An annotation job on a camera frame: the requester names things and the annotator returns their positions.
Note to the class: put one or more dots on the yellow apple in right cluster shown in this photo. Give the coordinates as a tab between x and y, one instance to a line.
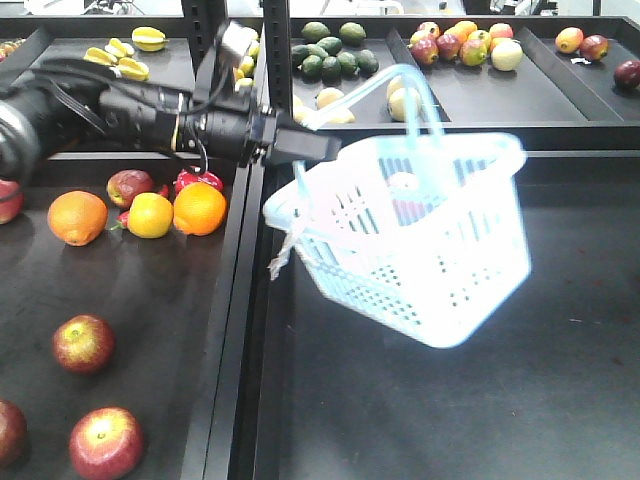
150	216

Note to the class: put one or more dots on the red apple in right cluster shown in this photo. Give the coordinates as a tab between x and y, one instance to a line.
123	186

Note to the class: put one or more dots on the big red apple by oranges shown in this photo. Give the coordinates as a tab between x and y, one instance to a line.
12	200

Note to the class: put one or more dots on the starfruit top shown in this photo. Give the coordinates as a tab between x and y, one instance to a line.
148	39

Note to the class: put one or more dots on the starfruit left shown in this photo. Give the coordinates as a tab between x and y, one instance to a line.
100	56

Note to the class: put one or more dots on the front red apple upper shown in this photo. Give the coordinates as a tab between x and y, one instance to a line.
84	344

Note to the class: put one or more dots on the red bell pepper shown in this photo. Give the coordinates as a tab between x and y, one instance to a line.
185	178

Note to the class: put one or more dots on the orange in right cluster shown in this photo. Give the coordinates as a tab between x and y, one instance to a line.
77	217

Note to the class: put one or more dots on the red chili pepper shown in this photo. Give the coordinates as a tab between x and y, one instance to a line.
121	222

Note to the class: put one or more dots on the black upright post right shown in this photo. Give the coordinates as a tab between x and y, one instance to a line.
277	44

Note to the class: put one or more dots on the light blue plastic basket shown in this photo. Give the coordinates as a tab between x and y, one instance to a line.
421	232

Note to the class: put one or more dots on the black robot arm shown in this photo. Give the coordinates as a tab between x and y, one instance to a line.
63	102

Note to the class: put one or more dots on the front red apple right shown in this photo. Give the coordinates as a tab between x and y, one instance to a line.
107	443

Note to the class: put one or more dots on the black wooden fruit display table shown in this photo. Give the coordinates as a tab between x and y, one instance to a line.
165	299

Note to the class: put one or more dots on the front red apple left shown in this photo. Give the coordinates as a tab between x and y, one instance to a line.
14	433

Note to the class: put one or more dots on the starfruit right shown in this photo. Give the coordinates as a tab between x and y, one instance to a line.
133	69

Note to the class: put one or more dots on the starfruit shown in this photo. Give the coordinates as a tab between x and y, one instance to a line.
148	39
133	69
100	56

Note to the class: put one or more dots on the rightmost orange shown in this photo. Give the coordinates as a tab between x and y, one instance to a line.
199	209

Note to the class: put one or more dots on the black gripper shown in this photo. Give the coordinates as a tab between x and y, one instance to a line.
273	139

